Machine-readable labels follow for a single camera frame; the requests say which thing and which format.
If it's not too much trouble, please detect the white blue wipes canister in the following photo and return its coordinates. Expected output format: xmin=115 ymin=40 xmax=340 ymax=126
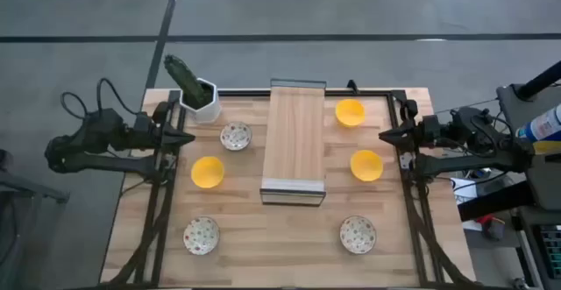
xmin=515 ymin=103 xmax=561 ymax=144

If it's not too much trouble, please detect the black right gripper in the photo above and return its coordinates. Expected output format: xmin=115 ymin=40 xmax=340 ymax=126
xmin=378 ymin=114 xmax=444 ymax=152

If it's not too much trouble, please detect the yellow mini bowl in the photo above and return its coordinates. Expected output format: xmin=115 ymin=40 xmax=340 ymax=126
xmin=335 ymin=98 xmax=366 ymax=129
xmin=190 ymin=155 xmax=226 ymax=190
xmin=349 ymin=149 xmax=385 ymax=183

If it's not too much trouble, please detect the green cactus plant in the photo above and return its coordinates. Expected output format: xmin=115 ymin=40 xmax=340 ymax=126
xmin=163 ymin=54 xmax=214 ymax=110

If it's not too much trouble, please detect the small red object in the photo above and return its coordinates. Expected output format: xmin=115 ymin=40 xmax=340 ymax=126
xmin=477 ymin=214 xmax=506 ymax=241

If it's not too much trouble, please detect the black keyboard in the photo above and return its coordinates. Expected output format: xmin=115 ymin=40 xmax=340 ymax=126
xmin=539 ymin=224 xmax=561 ymax=279

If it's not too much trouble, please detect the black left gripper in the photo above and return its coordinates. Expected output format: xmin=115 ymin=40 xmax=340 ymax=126
xmin=133 ymin=112 xmax=196 ymax=152

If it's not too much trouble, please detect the white paper sheet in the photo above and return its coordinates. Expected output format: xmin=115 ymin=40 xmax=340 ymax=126
xmin=451 ymin=176 xmax=484 ymax=232

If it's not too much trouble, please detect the floral white mini bowl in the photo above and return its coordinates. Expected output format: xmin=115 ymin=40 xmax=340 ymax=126
xmin=338 ymin=215 xmax=378 ymax=256
xmin=182 ymin=216 xmax=221 ymax=257
xmin=219 ymin=121 xmax=253 ymax=152

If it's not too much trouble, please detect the white hexagonal plant pot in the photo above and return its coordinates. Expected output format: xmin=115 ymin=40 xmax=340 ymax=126
xmin=179 ymin=77 xmax=222 ymax=125

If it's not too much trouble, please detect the black round pole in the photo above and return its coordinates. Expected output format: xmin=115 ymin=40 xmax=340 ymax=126
xmin=514 ymin=59 xmax=561 ymax=102

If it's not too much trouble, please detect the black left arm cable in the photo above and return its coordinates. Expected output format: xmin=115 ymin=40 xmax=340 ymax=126
xmin=60 ymin=77 xmax=142 ymax=122

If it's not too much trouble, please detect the grey equipment cart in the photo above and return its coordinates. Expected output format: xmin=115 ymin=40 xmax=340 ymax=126
xmin=496 ymin=82 xmax=561 ymax=213

